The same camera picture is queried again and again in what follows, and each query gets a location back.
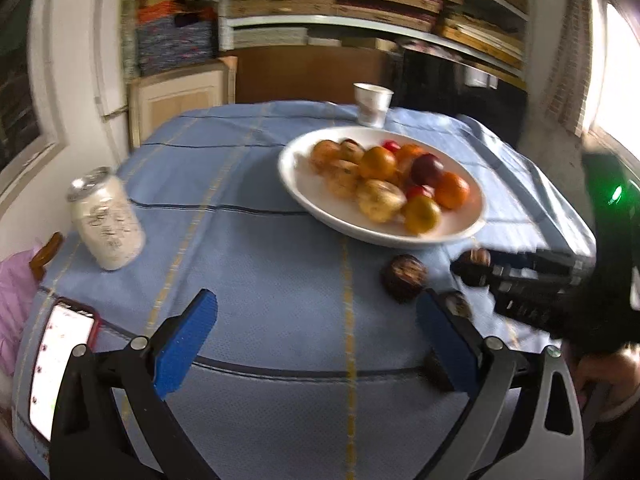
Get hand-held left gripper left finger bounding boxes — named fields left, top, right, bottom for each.
left=50, top=288, right=221, bottom=480

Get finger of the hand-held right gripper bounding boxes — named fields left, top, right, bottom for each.
left=451, top=260, right=591, bottom=328
left=487, top=249, right=596, bottom=273

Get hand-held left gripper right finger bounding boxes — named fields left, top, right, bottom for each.
left=416, top=288, right=586, bottom=480

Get dark wrinkled passion fruit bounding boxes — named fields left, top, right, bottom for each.
left=381, top=254, right=429, bottom=304
left=460, top=247, right=493, bottom=267

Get smooth purple passion fruit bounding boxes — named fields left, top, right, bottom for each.
left=410, top=153, right=446, bottom=188

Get striped pepino melon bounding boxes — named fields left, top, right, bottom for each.
left=309, top=140, right=343, bottom=173
left=322, top=160, right=362, bottom=200
left=340, top=139, right=367, bottom=165
left=356, top=178, right=407, bottom=224

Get white plate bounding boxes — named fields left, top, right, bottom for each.
left=278, top=127, right=488, bottom=248

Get person's right hand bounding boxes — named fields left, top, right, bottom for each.
left=574, top=345, right=640, bottom=411

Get blue checked tablecloth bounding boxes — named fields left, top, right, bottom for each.
left=10, top=101, right=598, bottom=480

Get smartphone in red case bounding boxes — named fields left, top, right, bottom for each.
left=27, top=297, right=101, bottom=443

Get white drink can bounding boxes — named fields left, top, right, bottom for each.
left=66, top=166, right=147, bottom=272

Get pink cloth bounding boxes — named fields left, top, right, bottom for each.
left=0, top=250, right=43, bottom=376

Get black panel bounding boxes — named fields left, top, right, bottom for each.
left=397, top=45, right=528, bottom=146

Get bright brick-framed window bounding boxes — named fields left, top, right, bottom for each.
left=582, top=0, right=640, bottom=161

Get printed paper cup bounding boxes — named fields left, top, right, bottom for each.
left=353, top=82, right=395, bottom=128

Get white leaning strip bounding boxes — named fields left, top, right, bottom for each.
left=90, top=0, right=131, bottom=151

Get brown board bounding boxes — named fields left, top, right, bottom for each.
left=235, top=46, right=401, bottom=106

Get white framed sliding window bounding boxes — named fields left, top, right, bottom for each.
left=0, top=0, right=68, bottom=211

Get marbled grey board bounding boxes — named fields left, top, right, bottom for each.
left=120, top=0, right=141, bottom=81

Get pile of patterned cartons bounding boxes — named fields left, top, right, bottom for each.
left=130, top=0, right=221, bottom=78

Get white metal shelf rack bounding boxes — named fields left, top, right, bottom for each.
left=217, top=0, right=531, bottom=81

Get brown wooden handle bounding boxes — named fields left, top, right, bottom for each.
left=30, top=232, right=65, bottom=278

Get wooden picture frame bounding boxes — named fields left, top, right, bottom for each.
left=127, top=57, right=237, bottom=148

